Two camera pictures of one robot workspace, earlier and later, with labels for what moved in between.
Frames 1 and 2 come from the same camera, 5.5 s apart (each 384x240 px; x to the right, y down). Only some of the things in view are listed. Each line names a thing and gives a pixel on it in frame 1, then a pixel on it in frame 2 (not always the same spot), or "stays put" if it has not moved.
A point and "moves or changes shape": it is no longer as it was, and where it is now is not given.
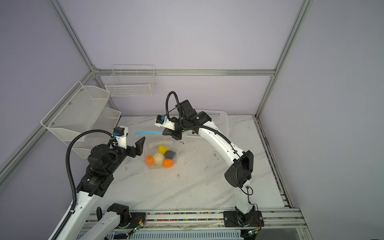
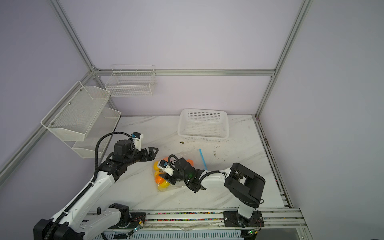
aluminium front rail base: (271, 223) stays put
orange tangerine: (149, 161) moves or changes shape
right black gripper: (172, 133) -> (171, 178)
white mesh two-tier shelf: (83, 108) stays put
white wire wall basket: (131, 80) stays put
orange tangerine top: (167, 163) moves or changes shape
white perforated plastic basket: (219, 117) stays put
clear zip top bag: (160, 151) -> (162, 183)
